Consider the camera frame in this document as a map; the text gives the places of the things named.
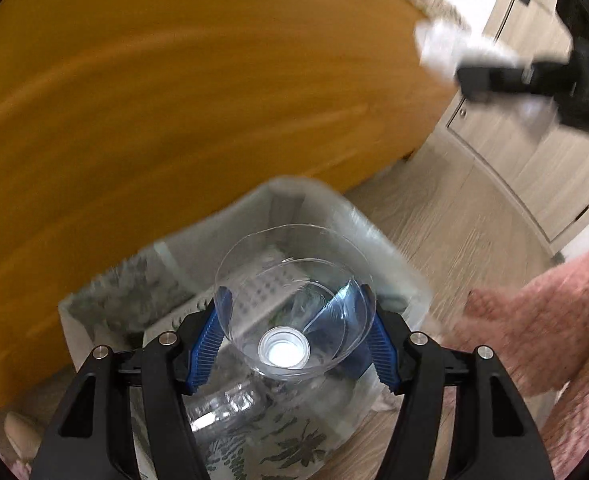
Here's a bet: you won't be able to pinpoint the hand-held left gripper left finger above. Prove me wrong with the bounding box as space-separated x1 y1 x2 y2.
29 287 232 480

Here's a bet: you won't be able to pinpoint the person's right leg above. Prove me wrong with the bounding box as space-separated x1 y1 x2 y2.
454 240 589 480

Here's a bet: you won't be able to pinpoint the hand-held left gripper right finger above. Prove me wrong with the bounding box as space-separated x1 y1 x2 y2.
347 284 555 480

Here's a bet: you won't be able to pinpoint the clear bottle with red figures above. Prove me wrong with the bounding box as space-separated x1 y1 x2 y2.
414 19 565 136

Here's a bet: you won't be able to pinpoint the beige slipper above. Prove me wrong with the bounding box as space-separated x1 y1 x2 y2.
2 410 45 461

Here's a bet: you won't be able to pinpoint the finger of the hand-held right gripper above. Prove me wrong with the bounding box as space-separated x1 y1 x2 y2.
457 57 580 103

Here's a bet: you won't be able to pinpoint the bin with leaf print bag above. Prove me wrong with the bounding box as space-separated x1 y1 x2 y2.
57 176 435 480

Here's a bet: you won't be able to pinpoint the white milk carton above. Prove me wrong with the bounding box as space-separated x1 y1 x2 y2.
142 245 320 346

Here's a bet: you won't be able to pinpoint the beige door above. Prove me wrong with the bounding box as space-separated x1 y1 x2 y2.
434 0 589 256

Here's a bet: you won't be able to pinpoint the small clear bottle white cap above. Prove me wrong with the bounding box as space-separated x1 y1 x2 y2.
213 222 377 378

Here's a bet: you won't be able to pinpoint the wooden bed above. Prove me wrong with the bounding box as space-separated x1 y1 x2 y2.
0 0 470 416

